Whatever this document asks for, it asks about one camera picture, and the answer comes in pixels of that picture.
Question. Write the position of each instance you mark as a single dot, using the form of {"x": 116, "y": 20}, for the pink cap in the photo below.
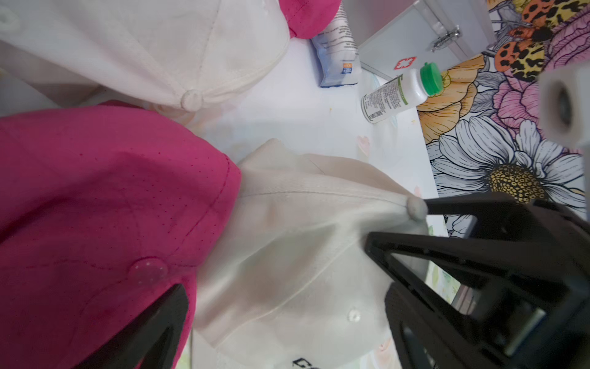
{"x": 308, "y": 18}
{"x": 103, "y": 209}

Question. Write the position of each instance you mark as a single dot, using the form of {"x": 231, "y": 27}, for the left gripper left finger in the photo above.
{"x": 150, "y": 341}

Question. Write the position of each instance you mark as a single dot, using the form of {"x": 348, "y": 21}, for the white bottle green lid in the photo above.
{"x": 406, "y": 91}

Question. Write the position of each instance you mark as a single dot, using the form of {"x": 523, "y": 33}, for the plain white cap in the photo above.
{"x": 187, "y": 55}

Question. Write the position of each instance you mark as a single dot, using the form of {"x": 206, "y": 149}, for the pink cap back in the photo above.
{"x": 308, "y": 18}

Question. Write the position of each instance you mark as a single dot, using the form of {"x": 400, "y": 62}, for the white Colorado cap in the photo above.
{"x": 289, "y": 284}

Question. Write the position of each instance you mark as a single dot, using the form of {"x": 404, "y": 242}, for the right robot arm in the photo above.
{"x": 564, "y": 118}

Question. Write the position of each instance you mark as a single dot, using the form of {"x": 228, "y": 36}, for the pink cap front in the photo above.
{"x": 103, "y": 209}

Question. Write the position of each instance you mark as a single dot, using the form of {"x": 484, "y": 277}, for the white blue tube package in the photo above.
{"x": 337, "y": 53}

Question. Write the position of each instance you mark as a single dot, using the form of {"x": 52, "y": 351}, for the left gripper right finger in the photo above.
{"x": 512, "y": 293}

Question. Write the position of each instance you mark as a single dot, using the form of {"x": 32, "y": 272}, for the silver first aid case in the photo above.
{"x": 393, "y": 36}

